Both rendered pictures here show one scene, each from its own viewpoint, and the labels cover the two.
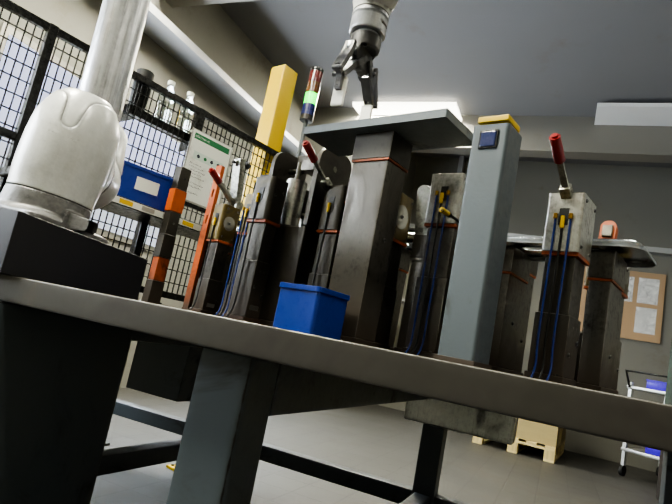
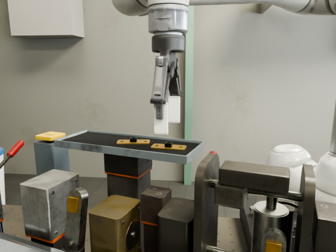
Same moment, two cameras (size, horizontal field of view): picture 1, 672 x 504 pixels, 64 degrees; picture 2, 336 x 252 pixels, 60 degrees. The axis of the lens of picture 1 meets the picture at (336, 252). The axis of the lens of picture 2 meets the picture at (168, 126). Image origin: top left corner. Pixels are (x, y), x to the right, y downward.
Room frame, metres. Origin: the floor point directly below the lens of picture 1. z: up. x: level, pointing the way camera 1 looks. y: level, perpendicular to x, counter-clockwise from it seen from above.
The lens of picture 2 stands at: (1.85, -0.17, 1.35)
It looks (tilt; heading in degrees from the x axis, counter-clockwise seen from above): 12 degrees down; 163
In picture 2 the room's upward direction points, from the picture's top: straight up
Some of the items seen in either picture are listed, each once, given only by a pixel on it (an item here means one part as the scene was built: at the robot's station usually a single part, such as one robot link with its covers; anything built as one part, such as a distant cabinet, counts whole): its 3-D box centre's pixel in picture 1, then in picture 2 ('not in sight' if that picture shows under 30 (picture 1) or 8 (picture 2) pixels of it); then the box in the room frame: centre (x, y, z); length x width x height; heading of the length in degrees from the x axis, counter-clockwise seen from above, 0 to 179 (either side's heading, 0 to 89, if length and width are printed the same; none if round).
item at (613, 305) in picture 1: (601, 322); not in sight; (1.13, -0.58, 0.84); 0.12 x 0.05 x 0.29; 140
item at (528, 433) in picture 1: (525, 411); not in sight; (5.82, -2.28, 0.37); 1.19 x 0.85 x 0.73; 156
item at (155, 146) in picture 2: not in sight; (168, 145); (1.20, 0.03, 1.17); 0.08 x 0.04 x 0.01; 60
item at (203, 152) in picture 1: (204, 171); not in sight; (2.26, 0.62, 1.30); 0.23 x 0.02 x 0.31; 140
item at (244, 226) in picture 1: (244, 257); not in sight; (1.56, 0.26, 0.88); 0.11 x 0.07 x 0.37; 140
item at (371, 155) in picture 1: (366, 237); (130, 226); (1.13, -0.06, 0.92); 0.10 x 0.08 x 0.45; 50
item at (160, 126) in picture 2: (364, 118); (161, 118); (1.26, -0.01, 1.24); 0.03 x 0.01 x 0.07; 60
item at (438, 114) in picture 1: (385, 135); (128, 144); (1.13, -0.06, 1.16); 0.37 x 0.14 x 0.02; 50
